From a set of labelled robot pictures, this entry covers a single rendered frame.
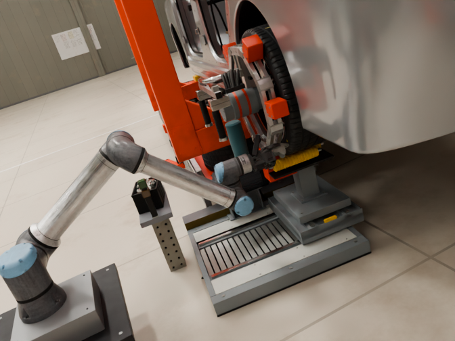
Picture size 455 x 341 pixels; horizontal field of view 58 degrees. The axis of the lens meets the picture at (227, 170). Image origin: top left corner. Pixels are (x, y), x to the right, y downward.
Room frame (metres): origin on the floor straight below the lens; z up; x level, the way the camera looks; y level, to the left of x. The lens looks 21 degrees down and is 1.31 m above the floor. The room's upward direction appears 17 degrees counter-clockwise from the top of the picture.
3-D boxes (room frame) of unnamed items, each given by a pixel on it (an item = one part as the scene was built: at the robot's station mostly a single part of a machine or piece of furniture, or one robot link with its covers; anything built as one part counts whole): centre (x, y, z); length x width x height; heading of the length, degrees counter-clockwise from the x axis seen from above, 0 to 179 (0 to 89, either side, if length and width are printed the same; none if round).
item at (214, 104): (1.85, -0.06, 0.93); 0.09 x 0.05 x 0.05; 98
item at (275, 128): (2.05, -0.23, 0.85); 0.54 x 0.07 x 0.54; 8
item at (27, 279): (1.48, 0.90, 0.59); 0.17 x 0.15 x 0.18; 9
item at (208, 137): (2.55, -0.13, 0.69); 0.52 x 0.17 x 0.35; 98
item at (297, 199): (2.07, -0.40, 0.32); 0.40 x 0.30 x 0.28; 8
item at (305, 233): (2.07, -0.40, 0.13); 0.50 x 0.36 x 0.10; 8
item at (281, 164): (1.94, -0.35, 0.51); 0.29 x 0.06 x 0.06; 98
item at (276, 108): (1.74, -0.29, 0.85); 0.09 x 0.08 x 0.07; 8
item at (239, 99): (2.04, -0.16, 0.85); 0.21 x 0.14 x 0.14; 98
